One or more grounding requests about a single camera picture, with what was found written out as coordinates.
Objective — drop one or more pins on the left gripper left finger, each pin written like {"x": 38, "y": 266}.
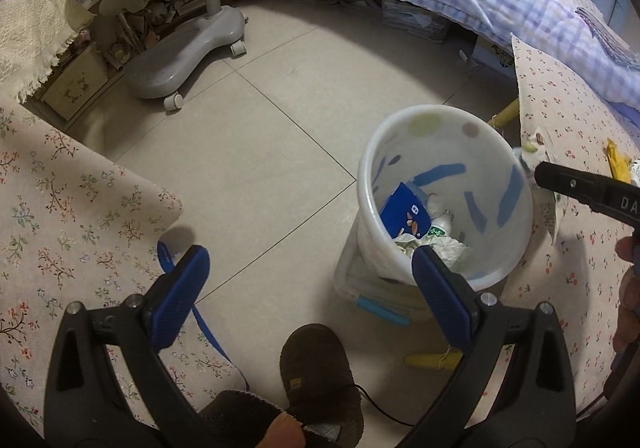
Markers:
{"x": 174, "y": 293}

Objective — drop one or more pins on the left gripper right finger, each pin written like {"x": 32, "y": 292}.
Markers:
{"x": 451, "y": 299}

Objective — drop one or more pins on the yellow snack bag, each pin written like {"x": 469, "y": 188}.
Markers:
{"x": 617, "y": 162}

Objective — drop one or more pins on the white tissue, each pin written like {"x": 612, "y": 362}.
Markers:
{"x": 450, "y": 251}

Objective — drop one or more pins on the blue cookie box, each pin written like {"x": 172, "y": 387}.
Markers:
{"x": 404, "y": 213}

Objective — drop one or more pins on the white trash bin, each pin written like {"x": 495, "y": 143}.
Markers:
{"x": 452, "y": 161}

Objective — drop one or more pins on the person's hand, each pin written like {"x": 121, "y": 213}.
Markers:
{"x": 628, "y": 324}

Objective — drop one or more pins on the white plastic bottle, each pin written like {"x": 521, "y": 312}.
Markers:
{"x": 441, "y": 225}

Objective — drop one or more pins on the cherry print tablecloth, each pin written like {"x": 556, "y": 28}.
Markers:
{"x": 571, "y": 259}

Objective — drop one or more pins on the floral print cloth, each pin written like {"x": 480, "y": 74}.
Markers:
{"x": 74, "y": 227}

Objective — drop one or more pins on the folded plaid cloth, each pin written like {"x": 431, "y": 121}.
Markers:
{"x": 614, "y": 46}

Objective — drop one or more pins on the brown slipper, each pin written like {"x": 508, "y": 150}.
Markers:
{"x": 319, "y": 385}

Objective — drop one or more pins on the cream lace cloth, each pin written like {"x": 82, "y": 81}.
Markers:
{"x": 34, "y": 35}

